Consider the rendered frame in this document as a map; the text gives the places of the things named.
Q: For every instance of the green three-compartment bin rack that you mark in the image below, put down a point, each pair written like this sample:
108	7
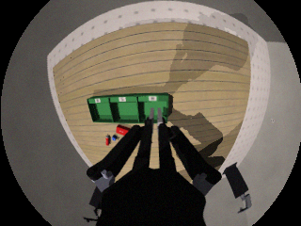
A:
127	108

